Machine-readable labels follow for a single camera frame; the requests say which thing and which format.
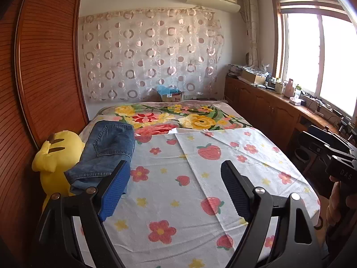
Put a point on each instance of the pale pink bottle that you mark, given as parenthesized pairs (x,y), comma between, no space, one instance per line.
(289,88)

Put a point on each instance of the floral blanket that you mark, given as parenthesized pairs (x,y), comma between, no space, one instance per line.
(167,114)

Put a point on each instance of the small round mirror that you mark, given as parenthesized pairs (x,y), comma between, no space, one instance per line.
(248,59)

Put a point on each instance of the wooden framed window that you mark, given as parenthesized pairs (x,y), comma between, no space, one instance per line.
(304,53)

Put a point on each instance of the wooden slatted wardrobe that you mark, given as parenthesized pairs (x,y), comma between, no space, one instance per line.
(47,61)

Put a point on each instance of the strawberry print bed sheet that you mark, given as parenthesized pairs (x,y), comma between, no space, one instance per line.
(173,189)

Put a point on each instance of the small cardboard box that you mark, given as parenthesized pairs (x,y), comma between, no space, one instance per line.
(173,97)

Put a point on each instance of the yellow plush toy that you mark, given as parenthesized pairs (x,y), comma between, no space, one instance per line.
(53,159)

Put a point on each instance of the green capped bottle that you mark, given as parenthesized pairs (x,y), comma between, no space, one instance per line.
(298,90)

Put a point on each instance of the blue plastic bag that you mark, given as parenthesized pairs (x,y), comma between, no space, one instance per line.
(167,90)

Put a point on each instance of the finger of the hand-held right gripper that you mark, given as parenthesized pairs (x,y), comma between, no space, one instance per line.
(329,135)
(315,143)

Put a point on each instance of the pile of printed packets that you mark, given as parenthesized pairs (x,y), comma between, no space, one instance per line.
(237,69)

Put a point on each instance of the long wooden cabinet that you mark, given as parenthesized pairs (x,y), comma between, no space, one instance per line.
(256,103)

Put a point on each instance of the blue denim pants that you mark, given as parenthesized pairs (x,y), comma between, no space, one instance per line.
(108,142)

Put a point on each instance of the patterned window drape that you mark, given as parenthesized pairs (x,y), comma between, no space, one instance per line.
(252,28)

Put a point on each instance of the white tissue box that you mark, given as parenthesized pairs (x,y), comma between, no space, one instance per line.
(297,101)

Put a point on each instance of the person's right hand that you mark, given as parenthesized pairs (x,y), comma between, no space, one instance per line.
(334,203)

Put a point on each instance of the circle patterned wall curtain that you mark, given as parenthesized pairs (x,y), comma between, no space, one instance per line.
(153,53)

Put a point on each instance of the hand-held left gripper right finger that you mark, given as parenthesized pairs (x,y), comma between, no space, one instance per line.
(234,189)

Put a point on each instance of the open cardboard box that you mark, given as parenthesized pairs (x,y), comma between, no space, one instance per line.
(253,77)

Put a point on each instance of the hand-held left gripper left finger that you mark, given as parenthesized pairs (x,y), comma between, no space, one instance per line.
(115,192)

